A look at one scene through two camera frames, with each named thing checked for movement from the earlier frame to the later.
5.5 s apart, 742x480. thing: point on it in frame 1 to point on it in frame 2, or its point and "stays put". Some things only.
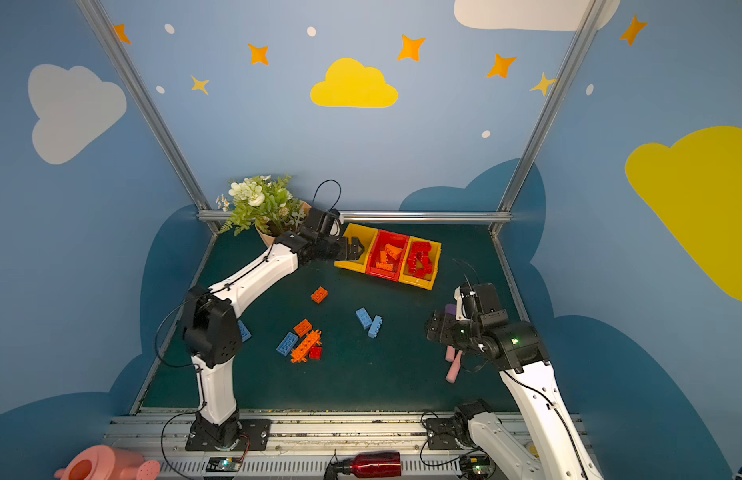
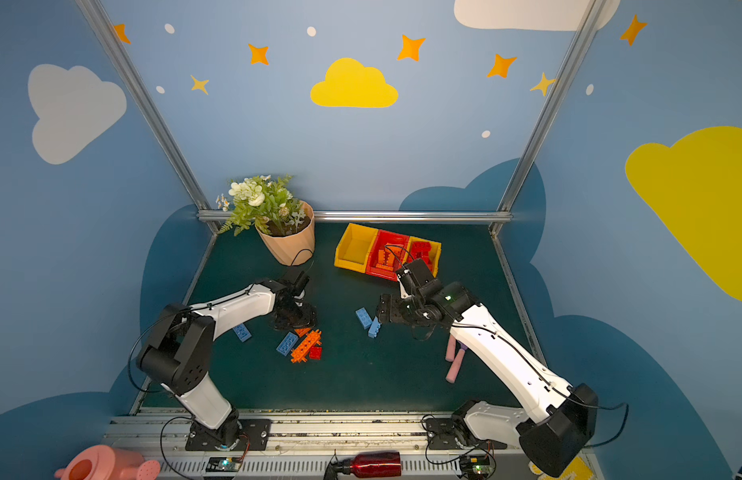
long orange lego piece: [312, 339] stays put
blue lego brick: [244, 331] stays put
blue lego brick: [287, 344] stays put
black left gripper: [337, 248] to [292, 318]
